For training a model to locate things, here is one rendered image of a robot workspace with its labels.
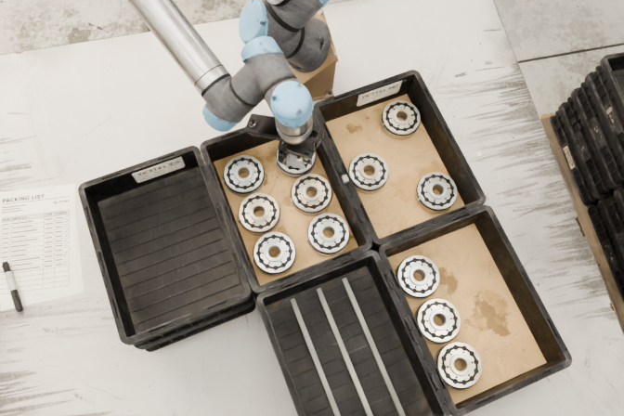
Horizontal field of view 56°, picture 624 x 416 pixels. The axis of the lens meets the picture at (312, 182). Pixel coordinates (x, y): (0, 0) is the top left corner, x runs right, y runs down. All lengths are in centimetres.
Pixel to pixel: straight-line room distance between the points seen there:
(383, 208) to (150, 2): 74
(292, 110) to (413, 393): 72
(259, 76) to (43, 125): 88
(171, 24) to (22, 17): 183
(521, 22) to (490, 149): 129
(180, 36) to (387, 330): 81
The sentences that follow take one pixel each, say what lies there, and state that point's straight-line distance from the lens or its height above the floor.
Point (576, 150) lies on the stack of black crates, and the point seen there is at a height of 25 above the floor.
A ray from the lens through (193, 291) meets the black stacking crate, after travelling 145.
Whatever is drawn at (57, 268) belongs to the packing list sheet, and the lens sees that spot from 169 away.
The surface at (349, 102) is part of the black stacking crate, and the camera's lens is 154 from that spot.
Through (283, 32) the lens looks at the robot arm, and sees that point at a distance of 150.
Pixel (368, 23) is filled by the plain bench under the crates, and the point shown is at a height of 70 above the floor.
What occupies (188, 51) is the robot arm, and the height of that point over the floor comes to 123.
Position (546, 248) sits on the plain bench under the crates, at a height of 70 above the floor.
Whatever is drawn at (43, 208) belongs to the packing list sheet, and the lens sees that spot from 176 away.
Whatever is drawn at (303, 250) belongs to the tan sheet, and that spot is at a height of 83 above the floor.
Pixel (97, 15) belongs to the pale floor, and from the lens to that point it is 293.
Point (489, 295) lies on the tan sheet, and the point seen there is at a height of 83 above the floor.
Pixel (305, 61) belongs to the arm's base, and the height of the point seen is 89.
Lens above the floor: 224
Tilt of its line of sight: 69 degrees down
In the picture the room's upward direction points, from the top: 6 degrees clockwise
